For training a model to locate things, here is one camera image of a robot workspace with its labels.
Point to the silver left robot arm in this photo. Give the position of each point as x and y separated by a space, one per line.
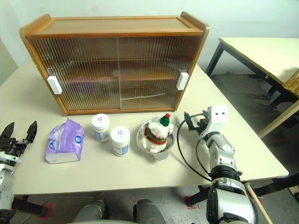
4 184

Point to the purple tissue pack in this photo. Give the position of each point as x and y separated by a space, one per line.
70 137

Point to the white jar blue label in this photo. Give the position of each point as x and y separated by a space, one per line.
120 142
101 128

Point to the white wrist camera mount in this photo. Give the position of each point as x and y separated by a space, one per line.
10 161
218 119

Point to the ribbed glass sliding door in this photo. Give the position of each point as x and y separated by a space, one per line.
77 70
151 58

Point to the white plush snowman toy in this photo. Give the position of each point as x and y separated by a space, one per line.
157 135

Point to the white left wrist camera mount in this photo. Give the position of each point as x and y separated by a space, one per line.
10 161

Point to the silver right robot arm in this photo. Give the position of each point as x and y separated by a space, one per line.
222 149

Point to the beige table black legs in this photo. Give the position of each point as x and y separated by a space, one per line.
257 53

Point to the black table leg frame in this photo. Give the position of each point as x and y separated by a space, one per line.
30 206
268 184

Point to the wicker basket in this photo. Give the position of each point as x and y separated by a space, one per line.
293 82

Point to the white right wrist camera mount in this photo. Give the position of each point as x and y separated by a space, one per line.
218 119

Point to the steel bowl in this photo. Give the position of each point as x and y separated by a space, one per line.
163 151

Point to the grey robot torso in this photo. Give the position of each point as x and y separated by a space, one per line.
128 221

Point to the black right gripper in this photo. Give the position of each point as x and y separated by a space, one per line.
202 126

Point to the wooden cabinet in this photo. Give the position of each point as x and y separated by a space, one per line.
112 25

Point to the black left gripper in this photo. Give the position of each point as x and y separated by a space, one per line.
11 145

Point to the grey rounded leg cover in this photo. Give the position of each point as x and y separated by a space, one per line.
149 211
91 212

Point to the wooden stick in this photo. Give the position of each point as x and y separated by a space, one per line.
258 203

